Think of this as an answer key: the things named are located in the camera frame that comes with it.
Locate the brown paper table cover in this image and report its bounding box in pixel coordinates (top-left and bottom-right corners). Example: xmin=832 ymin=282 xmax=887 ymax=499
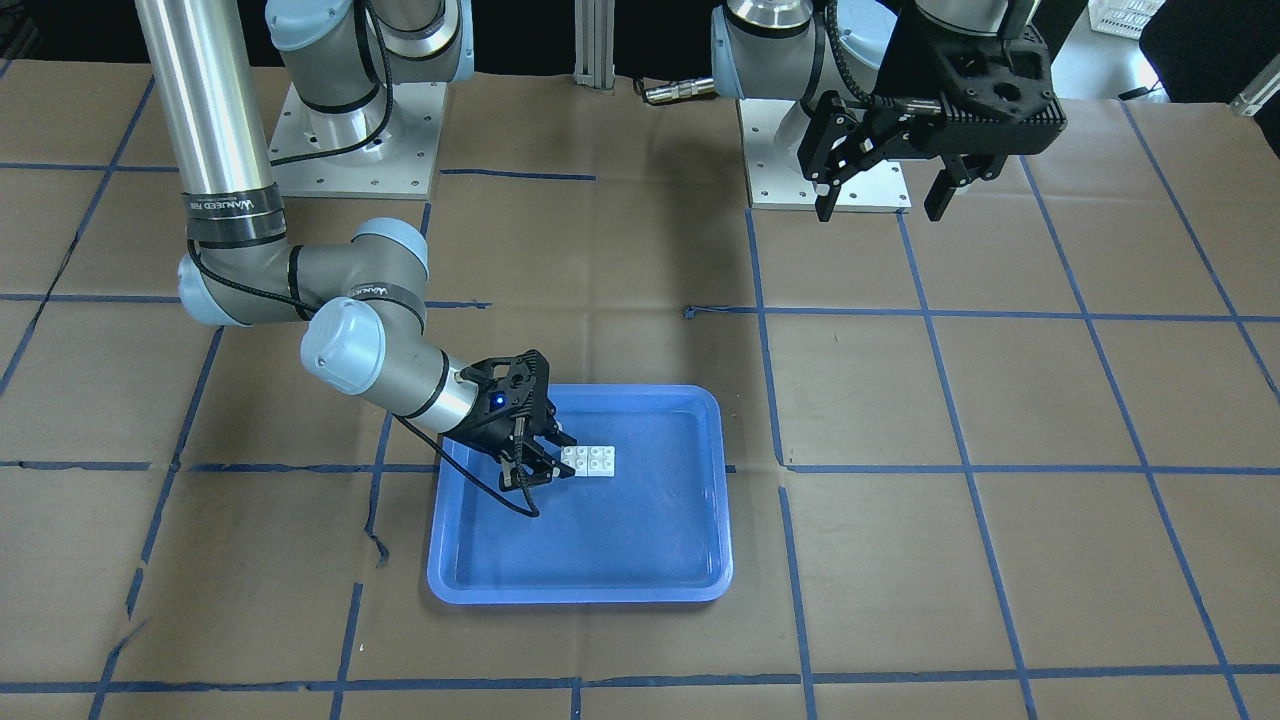
xmin=1 ymin=61 xmax=1279 ymax=719

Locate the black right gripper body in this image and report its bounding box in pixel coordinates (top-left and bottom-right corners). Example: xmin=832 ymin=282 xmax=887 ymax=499
xmin=451 ymin=348 xmax=556 ymax=459

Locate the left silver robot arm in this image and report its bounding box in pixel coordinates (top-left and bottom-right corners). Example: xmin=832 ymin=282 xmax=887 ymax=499
xmin=710 ymin=1 xmax=1068 ymax=222

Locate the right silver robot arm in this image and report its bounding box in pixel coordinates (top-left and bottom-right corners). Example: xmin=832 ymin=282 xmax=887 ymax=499
xmin=136 ymin=1 xmax=586 ymax=491

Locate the blue plastic tray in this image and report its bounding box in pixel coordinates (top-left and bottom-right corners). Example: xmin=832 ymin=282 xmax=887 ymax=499
xmin=425 ymin=384 xmax=733 ymax=605

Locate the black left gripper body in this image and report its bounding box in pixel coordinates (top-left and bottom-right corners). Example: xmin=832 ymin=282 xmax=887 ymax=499
xmin=876 ymin=1 xmax=1068 ymax=158

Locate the white building block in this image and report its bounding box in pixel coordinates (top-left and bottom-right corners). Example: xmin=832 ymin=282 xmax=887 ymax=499
xmin=579 ymin=445 xmax=617 ymax=477
xmin=561 ymin=446 xmax=593 ymax=477

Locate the aluminium frame post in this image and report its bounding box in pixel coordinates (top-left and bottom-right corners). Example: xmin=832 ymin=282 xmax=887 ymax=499
xmin=572 ymin=0 xmax=616 ymax=92

